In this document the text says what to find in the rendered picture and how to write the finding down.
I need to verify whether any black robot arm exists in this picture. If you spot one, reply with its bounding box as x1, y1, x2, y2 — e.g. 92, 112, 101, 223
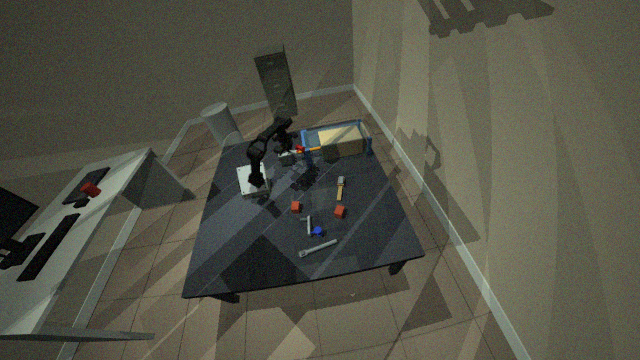
246, 115, 293, 188

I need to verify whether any orange block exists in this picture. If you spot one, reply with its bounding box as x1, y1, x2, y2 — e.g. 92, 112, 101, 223
291, 201, 301, 214
334, 205, 345, 219

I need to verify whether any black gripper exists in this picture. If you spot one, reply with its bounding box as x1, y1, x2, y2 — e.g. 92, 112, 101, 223
273, 132, 298, 154

